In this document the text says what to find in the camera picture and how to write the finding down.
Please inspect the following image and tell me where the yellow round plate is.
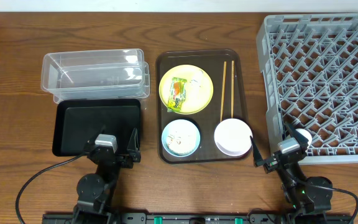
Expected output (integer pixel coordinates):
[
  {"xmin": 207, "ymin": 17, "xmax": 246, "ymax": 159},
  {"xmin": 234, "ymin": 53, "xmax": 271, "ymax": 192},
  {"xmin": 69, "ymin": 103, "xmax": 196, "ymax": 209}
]
[{"xmin": 158, "ymin": 65, "xmax": 213, "ymax": 114}]

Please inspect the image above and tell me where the dark brown serving tray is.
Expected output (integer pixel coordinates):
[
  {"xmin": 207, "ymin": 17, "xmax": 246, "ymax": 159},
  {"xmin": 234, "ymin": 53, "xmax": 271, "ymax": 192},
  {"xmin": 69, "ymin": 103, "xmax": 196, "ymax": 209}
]
[{"xmin": 155, "ymin": 49, "xmax": 249, "ymax": 164}]

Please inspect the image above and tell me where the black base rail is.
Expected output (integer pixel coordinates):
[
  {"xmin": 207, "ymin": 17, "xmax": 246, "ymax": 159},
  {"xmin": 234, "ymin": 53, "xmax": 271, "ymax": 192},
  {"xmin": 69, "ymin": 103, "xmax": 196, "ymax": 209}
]
[{"xmin": 42, "ymin": 211, "xmax": 353, "ymax": 224}]

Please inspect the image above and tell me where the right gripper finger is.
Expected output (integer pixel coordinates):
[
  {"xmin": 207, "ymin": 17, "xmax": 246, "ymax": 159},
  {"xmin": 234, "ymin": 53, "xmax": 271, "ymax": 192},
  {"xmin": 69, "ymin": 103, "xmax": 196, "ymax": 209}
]
[
  {"xmin": 250, "ymin": 136, "xmax": 264, "ymax": 167},
  {"xmin": 285, "ymin": 123, "xmax": 309, "ymax": 152}
]

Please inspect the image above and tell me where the green snack wrapper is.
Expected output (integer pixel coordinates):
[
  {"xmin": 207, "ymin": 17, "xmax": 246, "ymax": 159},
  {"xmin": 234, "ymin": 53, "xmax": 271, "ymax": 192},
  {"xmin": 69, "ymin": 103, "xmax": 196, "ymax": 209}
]
[{"xmin": 167, "ymin": 77, "xmax": 187, "ymax": 111}]

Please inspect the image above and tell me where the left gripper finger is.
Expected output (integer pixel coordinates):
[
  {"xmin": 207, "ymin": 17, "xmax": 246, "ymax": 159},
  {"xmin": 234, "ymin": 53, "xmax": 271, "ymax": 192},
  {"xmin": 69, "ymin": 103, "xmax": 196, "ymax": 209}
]
[
  {"xmin": 127, "ymin": 128, "xmax": 140, "ymax": 154},
  {"xmin": 84, "ymin": 125, "xmax": 106, "ymax": 152}
]

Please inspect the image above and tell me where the white pink round bowl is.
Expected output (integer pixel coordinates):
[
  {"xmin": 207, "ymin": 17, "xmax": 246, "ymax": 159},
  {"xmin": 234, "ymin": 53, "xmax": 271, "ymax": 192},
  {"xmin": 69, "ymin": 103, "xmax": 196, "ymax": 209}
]
[{"xmin": 214, "ymin": 118, "xmax": 253, "ymax": 157}]

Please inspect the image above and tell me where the white cup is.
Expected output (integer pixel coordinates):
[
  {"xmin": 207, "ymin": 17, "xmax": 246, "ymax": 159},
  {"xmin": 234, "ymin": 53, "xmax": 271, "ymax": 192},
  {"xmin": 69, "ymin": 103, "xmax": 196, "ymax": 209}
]
[{"xmin": 296, "ymin": 128, "xmax": 312, "ymax": 147}]

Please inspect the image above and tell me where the wooden chopstick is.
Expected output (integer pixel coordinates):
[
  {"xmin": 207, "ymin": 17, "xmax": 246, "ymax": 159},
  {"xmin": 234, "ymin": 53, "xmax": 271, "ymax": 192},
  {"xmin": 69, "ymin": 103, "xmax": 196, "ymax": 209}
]
[
  {"xmin": 231, "ymin": 60, "xmax": 235, "ymax": 118},
  {"xmin": 219, "ymin": 61, "xmax": 227, "ymax": 122}
]

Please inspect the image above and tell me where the white tissue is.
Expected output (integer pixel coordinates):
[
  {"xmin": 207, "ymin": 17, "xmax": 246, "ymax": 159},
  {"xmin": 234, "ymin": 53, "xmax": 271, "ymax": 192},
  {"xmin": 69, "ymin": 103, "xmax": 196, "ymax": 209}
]
[{"xmin": 190, "ymin": 70, "xmax": 204, "ymax": 88}]

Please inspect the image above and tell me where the rice food waste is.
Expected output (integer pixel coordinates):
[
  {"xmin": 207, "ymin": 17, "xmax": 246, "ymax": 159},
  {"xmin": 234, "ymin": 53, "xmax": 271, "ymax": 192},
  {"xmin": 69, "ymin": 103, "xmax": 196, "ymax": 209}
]
[{"xmin": 166, "ymin": 129, "xmax": 196, "ymax": 154}]

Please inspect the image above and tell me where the black plastic waste tray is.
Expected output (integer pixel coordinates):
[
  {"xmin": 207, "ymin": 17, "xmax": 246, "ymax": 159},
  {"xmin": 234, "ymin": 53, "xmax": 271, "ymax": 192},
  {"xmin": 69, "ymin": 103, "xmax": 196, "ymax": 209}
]
[{"xmin": 52, "ymin": 99, "xmax": 141, "ymax": 157}]

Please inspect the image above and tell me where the grey dishwasher rack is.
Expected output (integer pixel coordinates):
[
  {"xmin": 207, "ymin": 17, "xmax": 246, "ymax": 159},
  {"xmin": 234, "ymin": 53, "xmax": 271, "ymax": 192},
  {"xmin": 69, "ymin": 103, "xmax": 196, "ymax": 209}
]
[{"xmin": 256, "ymin": 13, "xmax": 358, "ymax": 165}]

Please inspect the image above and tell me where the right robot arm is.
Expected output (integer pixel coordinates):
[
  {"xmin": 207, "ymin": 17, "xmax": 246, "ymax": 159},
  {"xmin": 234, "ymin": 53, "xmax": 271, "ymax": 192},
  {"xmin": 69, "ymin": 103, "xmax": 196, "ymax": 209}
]
[{"xmin": 250, "ymin": 123, "xmax": 333, "ymax": 223}]

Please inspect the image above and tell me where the clear plastic waste bin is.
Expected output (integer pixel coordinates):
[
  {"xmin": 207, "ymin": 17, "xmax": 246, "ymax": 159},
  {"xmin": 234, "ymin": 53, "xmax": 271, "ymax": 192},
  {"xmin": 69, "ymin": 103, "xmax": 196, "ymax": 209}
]
[{"xmin": 40, "ymin": 49, "xmax": 150, "ymax": 103}]

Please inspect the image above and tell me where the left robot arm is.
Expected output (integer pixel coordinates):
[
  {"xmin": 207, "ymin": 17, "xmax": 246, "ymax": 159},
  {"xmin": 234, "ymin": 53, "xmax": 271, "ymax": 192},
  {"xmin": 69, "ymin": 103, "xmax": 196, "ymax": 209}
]
[{"xmin": 71, "ymin": 128, "xmax": 141, "ymax": 224}]

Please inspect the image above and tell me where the light blue bowl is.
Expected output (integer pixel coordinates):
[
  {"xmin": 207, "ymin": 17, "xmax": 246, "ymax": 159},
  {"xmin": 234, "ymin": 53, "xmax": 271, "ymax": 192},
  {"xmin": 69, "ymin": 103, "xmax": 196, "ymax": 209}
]
[{"xmin": 161, "ymin": 119, "xmax": 201, "ymax": 157}]

